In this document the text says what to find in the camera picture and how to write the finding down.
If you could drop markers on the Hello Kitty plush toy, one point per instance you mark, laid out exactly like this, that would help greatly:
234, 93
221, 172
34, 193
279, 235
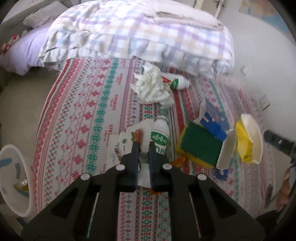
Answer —
6, 46

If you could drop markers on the patterned red green bedsheet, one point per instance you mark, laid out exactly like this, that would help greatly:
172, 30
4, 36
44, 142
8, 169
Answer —
92, 99

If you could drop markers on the white paper wrapper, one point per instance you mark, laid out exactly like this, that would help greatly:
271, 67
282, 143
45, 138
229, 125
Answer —
121, 144

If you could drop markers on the folded white towel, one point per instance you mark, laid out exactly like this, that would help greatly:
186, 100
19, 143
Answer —
173, 12

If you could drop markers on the yellow green scrub sponge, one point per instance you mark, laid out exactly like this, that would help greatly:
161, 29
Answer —
199, 146

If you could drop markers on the white red-label AD bottle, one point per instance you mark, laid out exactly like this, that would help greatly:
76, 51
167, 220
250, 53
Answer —
175, 81

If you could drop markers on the wall power socket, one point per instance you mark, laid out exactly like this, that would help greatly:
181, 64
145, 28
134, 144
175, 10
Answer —
264, 103

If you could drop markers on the grey upholstered headboard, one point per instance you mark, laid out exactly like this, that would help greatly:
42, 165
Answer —
12, 22

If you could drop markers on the white green-label yogurt bottle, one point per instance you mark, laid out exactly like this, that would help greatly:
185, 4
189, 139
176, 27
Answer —
160, 134

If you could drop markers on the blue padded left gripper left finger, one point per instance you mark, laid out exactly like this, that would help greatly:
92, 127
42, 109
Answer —
129, 176

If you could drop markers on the white tissue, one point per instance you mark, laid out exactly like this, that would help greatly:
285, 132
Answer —
150, 88

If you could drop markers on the plaid pillow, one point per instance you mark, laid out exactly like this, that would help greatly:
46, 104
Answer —
45, 15

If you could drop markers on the plaid folded quilt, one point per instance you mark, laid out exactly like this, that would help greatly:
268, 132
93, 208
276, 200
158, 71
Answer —
119, 29

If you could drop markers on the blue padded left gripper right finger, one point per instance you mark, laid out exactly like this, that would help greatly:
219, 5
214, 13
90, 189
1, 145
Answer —
159, 168

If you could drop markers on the person's right hand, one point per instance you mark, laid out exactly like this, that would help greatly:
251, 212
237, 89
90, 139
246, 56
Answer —
284, 192

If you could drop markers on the colourful wall map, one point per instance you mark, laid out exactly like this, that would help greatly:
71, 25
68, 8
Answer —
265, 11

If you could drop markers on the torn blue cookie box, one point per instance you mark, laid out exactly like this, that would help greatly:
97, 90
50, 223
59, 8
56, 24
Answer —
214, 121

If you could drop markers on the lavender bed mattress sheet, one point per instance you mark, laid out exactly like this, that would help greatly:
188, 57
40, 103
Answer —
24, 54

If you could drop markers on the white plastic trash bin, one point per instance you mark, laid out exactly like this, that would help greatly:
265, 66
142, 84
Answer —
17, 181

